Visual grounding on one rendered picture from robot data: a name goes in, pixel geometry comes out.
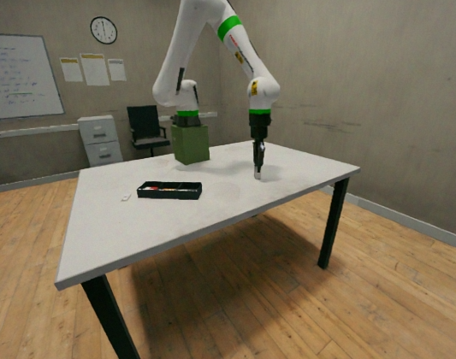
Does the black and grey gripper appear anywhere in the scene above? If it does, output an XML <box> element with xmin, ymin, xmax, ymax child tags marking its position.
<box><xmin>251</xmin><ymin>127</ymin><xmax>268</xmax><ymax>180</ymax></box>

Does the dark grey three-compartment bin rack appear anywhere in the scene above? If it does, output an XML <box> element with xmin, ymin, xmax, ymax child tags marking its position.
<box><xmin>136</xmin><ymin>181</ymin><xmax>202</xmax><ymax>200</ymax></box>

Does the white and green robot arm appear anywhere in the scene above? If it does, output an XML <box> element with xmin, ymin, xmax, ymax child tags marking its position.
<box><xmin>152</xmin><ymin>0</ymin><xmax>281</xmax><ymax>127</ymax></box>

